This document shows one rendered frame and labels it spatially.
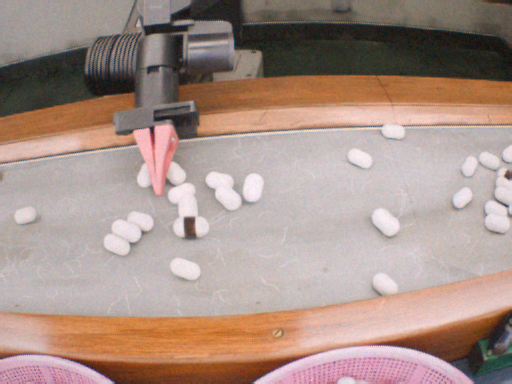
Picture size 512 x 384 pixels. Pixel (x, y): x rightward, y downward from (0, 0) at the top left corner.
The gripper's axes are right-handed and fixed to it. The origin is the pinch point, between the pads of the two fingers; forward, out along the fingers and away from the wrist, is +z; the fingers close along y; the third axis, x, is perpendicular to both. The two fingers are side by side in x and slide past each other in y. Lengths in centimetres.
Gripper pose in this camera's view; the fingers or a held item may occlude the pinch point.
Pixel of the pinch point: (158, 188)
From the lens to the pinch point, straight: 60.2
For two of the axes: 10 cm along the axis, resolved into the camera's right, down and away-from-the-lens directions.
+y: 10.0, -0.9, 0.2
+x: -0.1, 1.6, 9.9
